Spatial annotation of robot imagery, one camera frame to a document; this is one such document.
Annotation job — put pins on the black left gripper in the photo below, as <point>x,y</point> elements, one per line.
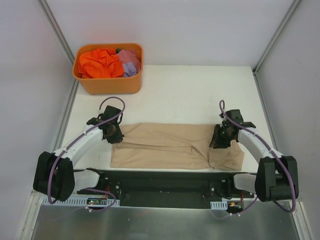
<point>116,135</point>

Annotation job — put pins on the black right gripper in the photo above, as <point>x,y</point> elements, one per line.
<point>217,138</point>

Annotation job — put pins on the beige t shirt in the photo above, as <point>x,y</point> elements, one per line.
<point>170,146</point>

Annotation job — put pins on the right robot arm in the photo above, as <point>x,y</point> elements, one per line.
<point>276,178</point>

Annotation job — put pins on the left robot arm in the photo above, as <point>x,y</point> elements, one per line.
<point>55,175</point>

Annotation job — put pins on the orange plastic laundry basket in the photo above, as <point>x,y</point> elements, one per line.
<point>119,85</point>

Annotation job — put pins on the lavender t shirt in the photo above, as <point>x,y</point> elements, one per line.
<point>129,70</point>

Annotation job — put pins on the orange t shirt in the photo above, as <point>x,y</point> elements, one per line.
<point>100,63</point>

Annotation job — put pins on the pink t shirt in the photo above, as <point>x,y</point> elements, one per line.
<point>127,56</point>

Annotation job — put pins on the right grey cable duct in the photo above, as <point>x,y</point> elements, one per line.
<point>219,205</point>

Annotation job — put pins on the grey cable duct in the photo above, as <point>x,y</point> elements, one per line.
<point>94,202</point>
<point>219,205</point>

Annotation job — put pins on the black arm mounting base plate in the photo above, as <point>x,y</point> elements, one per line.
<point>160,189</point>

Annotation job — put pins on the left grey cable duct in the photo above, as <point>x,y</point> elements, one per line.
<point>94,202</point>

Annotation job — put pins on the aluminium front frame rail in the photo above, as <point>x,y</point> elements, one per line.
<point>33,192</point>

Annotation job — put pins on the left aluminium corner post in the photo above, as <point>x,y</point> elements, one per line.
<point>57,30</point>

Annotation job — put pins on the aluminium corner post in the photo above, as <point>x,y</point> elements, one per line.
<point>57,30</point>
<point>276,35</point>

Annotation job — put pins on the right aluminium corner post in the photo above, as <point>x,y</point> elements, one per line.
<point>276,35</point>

